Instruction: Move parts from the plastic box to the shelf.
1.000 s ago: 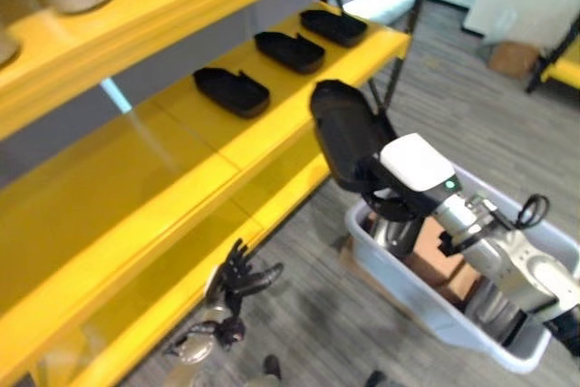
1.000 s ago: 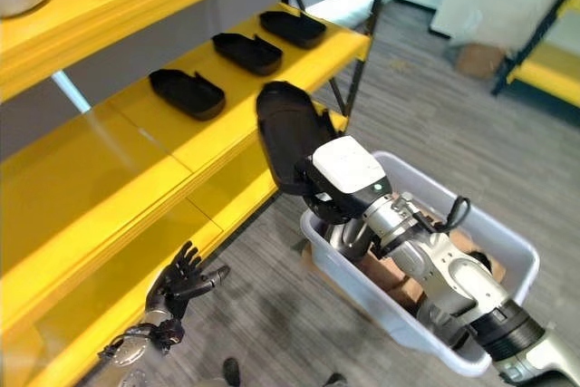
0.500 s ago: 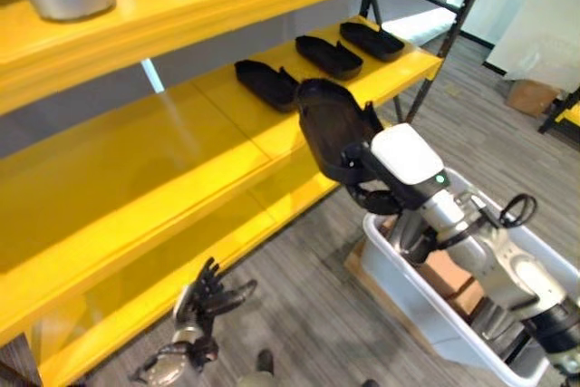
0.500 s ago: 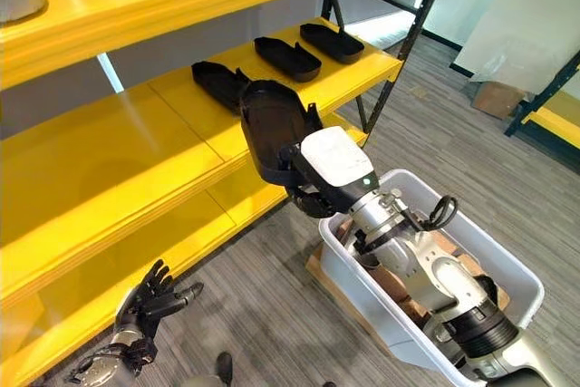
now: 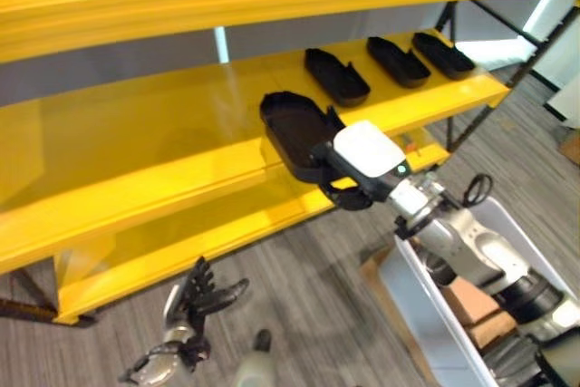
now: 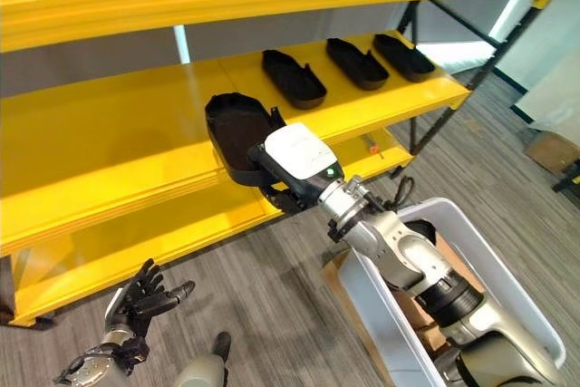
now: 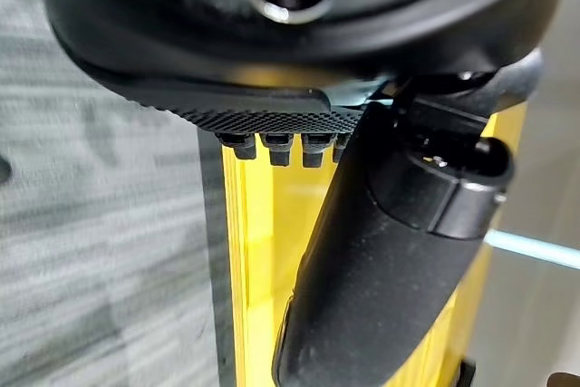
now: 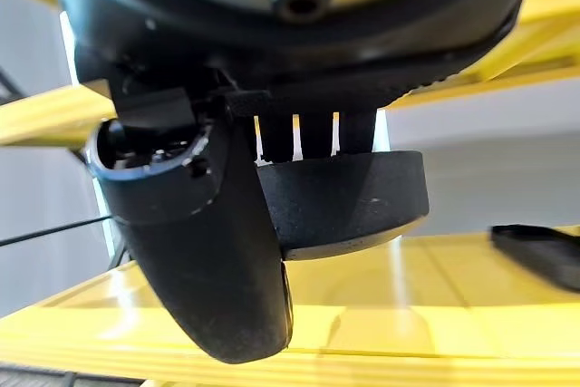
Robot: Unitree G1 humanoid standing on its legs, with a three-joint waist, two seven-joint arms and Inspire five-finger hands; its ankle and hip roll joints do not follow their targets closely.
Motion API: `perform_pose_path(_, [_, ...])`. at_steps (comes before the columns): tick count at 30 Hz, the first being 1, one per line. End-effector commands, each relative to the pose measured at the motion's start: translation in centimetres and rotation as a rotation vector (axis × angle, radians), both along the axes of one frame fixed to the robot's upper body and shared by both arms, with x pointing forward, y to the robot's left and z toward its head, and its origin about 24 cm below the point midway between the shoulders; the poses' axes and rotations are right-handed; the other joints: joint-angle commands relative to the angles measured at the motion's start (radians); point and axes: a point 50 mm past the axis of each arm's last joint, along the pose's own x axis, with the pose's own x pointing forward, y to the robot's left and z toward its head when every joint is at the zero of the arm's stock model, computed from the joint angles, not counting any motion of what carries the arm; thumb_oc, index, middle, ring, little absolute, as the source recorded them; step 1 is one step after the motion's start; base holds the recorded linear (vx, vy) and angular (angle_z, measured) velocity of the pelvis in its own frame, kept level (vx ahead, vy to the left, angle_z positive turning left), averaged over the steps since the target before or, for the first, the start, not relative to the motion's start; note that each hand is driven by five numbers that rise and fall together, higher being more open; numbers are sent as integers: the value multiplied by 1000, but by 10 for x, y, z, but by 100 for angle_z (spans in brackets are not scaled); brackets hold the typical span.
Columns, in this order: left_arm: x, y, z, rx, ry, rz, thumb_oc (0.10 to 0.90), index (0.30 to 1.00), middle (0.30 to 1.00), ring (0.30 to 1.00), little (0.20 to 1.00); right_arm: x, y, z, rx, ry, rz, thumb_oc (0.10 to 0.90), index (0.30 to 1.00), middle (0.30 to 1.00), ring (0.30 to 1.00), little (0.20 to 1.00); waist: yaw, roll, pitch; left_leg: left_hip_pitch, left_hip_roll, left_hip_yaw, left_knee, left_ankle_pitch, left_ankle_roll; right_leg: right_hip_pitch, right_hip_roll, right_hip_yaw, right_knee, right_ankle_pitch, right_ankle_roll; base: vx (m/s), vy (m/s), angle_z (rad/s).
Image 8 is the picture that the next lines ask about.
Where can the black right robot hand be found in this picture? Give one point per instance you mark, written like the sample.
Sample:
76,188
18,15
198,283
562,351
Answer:
199,242

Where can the black sole-shaped part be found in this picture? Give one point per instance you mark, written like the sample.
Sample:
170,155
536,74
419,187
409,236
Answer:
344,206
539,253

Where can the yellow metal shelf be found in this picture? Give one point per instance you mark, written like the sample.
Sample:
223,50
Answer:
362,310

